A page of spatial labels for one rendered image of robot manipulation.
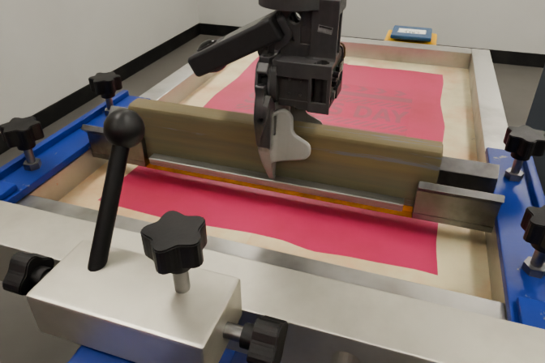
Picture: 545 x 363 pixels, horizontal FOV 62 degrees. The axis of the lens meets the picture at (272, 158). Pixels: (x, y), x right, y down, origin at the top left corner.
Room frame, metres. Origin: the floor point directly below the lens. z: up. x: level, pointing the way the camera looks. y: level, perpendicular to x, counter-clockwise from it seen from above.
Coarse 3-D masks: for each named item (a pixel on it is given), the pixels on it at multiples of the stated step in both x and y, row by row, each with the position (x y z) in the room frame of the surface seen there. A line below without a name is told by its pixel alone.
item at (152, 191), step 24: (216, 96) 0.80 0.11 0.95; (240, 96) 0.80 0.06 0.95; (144, 168) 0.54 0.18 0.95; (144, 192) 0.49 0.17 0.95; (168, 192) 0.49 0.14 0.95; (192, 192) 0.49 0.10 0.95; (216, 192) 0.49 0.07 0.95; (240, 192) 0.49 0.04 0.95; (264, 192) 0.49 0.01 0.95; (216, 216) 0.43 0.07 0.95; (240, 216) 0.43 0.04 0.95
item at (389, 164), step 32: (160, 128) 0.51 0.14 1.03; (192, 128) 0.50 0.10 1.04; (224, 128) 0.49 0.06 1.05; (320, 128) 0.46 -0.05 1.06; (224, 160) 0.49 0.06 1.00; (256, 160) 0.47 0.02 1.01; (320, 160) 0.45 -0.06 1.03; (352, 160) 0.44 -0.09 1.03; (384, 160) 0.43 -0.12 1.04; (416, 160) 0.42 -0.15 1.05; (384, 192) 0.42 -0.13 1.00
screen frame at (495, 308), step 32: (448, 64) 0.96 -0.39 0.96; (480, 64) 0.88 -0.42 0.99; (160, 96) 0.72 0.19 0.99; (480, 96) 0.72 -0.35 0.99; (480, 128) 0.61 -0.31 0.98; (96, 160) 0.54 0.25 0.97; (480, 160) 0.54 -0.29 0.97; (32, 192) 0.44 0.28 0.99; (64, 192) 0.48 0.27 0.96; (128, 224) 0.38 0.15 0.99; (256, 256) 0.33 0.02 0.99; (288, 256) 0.33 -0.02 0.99; (384, 288) 0.29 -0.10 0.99; (416, 288) 0.29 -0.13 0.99
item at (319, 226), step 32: (416, 96) 0.80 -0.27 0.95; (416, 128) 0.67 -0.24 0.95; (256, 224) 0.42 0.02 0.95; (288, 224) 0.42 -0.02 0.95; (320, 224) 0.42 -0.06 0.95; (352, 224) 0.42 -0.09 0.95; (384, 224) 0.42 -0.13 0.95; (416, 224) 0.42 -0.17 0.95; (352, 256) 0.37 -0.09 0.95; (384, 256) 0.37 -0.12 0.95; (416, 256) 0.37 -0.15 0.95
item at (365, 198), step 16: (160, 160) 0.50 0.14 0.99; (176, 160) 0.50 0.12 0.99; (192, 160) 0.50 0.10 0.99; (224, 176) 0.47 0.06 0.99; (240, 176) 0.47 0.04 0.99; (256, 176) 0.46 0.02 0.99; (304, 192) 0.44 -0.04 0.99; (320, 192) 0.43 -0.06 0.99; (336, 192) 0.43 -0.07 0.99; (352, 192) 0.43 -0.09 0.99; (368, 192) 0.43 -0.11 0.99; (400, 208) 0.41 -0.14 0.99
